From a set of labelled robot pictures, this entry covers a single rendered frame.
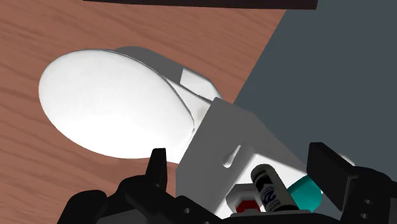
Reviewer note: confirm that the white and red small box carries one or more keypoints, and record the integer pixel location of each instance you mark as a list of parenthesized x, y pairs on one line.
[(243, 197)]

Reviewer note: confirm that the teal round container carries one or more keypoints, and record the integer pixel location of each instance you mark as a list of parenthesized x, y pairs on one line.
[(307, 192)]

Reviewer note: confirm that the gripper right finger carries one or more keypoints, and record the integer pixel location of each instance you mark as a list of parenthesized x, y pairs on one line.
[(366, 192)]

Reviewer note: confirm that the black bottle with white cap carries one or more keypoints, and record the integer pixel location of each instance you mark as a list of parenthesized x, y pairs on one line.
[(273, 189)]

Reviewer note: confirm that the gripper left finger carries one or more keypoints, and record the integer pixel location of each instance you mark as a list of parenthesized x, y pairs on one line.
[(156, 173)]

